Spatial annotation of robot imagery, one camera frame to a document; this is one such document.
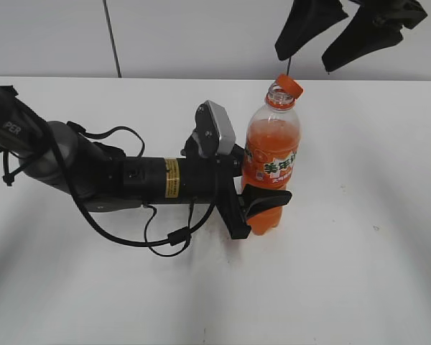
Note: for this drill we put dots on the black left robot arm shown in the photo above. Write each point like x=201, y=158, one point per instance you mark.
x=102, y=178

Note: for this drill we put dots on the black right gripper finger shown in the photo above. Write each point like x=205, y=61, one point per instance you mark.
x=306, y=20
x=368, y=32

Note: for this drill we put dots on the orange bottle cap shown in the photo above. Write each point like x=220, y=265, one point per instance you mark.
x=289, y=85

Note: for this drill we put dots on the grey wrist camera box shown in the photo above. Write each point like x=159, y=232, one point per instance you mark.
x=213, y=132

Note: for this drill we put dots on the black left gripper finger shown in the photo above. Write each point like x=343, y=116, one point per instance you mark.
x=237, y=152
x=254, y=200

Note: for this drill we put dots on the orange soda plastic bottle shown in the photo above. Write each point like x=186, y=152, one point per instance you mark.
x=272, y=140

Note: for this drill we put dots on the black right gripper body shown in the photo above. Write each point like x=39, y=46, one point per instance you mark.
x=398, y=12

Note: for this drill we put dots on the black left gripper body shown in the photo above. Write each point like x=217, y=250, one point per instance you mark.
x=210, y=180

